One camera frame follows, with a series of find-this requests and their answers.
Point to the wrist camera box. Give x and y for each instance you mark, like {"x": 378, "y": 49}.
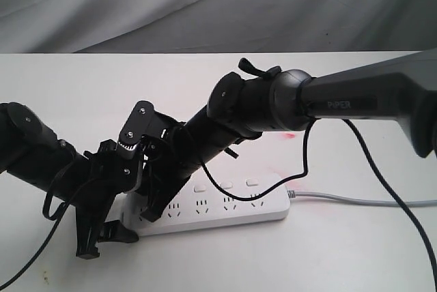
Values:
{"x": 132, "y": 156}
{"x": 144, "y": 127}

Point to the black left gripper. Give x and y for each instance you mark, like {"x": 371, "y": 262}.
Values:
{"x": 94, "y": 201}

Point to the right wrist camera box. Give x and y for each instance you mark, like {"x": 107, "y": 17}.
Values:
{"x": 144, "y": 127}

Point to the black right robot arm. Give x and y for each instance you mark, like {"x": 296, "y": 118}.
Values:
{"x": 402, "y": 89}

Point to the grey backdrop cloth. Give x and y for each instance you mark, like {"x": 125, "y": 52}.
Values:
{"x": 216, "y": 26}

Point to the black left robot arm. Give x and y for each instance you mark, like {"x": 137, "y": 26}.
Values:
{"x": 32, "y": 152}

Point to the white five-outlet power strip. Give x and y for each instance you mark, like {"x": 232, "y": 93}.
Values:
{"x": 199, "y": 205}

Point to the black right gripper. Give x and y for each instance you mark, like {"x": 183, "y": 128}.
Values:
{"x": 174, "y": 151}

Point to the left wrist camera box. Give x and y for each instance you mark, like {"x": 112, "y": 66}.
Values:
{"x": 132, "y": 156}

